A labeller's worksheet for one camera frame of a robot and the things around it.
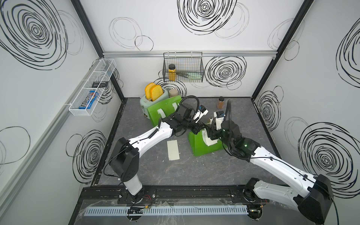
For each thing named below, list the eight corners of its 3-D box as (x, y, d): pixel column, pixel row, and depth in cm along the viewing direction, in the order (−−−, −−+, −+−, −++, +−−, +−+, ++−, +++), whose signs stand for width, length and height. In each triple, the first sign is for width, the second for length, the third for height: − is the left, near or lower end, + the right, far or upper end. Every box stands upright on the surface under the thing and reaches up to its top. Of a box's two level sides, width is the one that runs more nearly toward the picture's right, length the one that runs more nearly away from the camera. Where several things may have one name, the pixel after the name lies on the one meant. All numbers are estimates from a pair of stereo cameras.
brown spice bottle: (217, 109, 114) (219, 102, 107) (216, 103, 118) (218, 96, 112) (222, 109, 114) (225, 102, 107) (221, 103, 118) (223, 96, 112)
